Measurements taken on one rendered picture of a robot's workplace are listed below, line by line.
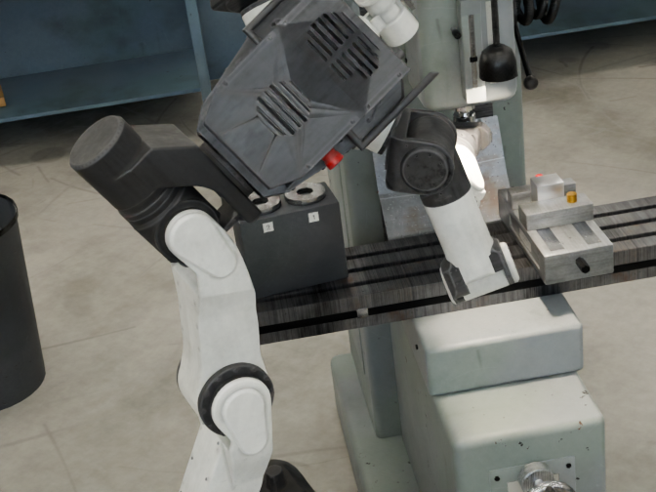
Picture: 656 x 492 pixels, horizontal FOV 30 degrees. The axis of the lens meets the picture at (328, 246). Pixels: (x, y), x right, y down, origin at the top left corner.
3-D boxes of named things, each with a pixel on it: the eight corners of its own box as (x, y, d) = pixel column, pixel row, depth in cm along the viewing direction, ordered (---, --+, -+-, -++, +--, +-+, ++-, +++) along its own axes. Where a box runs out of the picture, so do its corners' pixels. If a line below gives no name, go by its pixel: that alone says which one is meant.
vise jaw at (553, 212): (594, 220, 265) (594, 203, 263) (526, 231, 264) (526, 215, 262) (584, 208, 270) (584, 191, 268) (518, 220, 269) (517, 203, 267)
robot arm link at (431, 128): (470, 204, 207) (441, 134, 201) (420, 220, 209) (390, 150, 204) (471, 175, 217) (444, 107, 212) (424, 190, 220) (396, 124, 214)
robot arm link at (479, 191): (472, 149, 242) (493, 203, 235) (439, 174, 246) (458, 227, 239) (453, 138, 238) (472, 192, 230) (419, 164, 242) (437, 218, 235)
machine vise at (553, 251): (614, 273, 258) (613, 226, 253) (545, 286, 256) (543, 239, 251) (560, 205, 289) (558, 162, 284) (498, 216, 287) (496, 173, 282)
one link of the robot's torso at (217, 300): (215, 455, 218) (145, 230, 196) (182, 408, 233) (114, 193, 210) (291, 420, 223) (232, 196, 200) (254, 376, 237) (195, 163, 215)
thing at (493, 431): (611, 637, 274) (608, 419, 246) (471, 665, 272) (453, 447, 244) (513, 430, 345) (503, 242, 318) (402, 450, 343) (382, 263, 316)
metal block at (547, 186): (564, 206, 269) (563, 182, 267) (538, 211, 269) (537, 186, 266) (556, 197, 274) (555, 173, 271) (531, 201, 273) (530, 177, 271)
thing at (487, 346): (587, 371, 262) (586, 323, 257) (428, 398, 260) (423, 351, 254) (522, 264, 306) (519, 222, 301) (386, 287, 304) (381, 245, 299)
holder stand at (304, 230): (348, 277, 269) (339, 196, 260) (252, 301, 265) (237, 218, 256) (334, 255, 280) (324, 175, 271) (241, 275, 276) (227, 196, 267)
